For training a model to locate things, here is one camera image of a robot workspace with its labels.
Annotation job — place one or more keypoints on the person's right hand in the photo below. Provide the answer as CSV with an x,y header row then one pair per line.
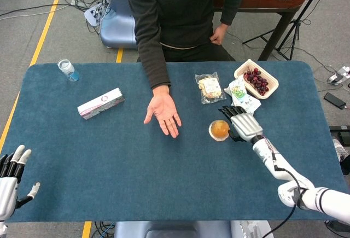
x,y
162,109

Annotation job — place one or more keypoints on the person's left hand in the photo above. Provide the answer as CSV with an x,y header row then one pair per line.
x,y
218,35

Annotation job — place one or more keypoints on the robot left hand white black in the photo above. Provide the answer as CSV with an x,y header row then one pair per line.
x,y
8,191

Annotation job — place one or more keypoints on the robot right hand silver black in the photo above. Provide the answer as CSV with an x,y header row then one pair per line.
x,y
246,126

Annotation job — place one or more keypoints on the orange jelly cup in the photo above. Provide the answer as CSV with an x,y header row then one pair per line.
x,y
218,130

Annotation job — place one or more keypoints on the person's right forearm dark sleeve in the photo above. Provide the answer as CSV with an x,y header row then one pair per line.
x,y
150,43

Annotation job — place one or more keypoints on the person's left forearm dark sleeve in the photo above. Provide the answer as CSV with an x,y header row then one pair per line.
x,y
235,0

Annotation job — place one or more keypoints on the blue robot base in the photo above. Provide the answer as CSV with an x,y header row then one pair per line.
x,y
117,27

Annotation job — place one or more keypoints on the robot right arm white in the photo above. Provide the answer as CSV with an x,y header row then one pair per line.
x,y
273,161

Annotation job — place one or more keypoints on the white printed paper bag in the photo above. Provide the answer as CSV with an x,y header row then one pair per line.
x,y
242,98

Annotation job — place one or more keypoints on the person's torso dark sweater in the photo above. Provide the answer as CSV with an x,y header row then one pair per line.
x,y
186,11

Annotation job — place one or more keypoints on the red cherries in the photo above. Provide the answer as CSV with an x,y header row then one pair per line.
x,y
257,80

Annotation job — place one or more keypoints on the beige oval food container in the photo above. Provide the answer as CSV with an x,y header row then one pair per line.
x,y
270,83

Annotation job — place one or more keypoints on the clear bag of snacks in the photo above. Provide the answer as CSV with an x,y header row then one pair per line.
x,y
210,87

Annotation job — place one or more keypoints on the brown wooden game table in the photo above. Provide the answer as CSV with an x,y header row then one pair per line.
x,y
262,1

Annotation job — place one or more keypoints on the floral printed long box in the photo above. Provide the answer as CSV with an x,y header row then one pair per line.
x,y
101,103

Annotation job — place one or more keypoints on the blue felt table cover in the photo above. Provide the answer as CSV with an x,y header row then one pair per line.
x,y
109,153

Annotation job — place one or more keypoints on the black tripod stand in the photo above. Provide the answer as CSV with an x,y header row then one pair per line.
x,y
296,22

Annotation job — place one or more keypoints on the black smartphone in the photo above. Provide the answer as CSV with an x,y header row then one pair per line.
x,y
335,100

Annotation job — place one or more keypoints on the black foot pedal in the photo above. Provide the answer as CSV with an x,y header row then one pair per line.
x,y
340,132

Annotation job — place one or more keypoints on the clear plastic bottle blue label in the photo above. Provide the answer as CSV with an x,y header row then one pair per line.
x,y
68,69

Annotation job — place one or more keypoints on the white power strip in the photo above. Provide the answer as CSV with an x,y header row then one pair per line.
x,y
339,75

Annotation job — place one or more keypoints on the white multi socket with plugs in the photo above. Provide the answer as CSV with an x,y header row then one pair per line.
x,y
93,15

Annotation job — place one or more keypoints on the grey blue robot body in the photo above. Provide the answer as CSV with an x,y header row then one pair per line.
x,y
175,229

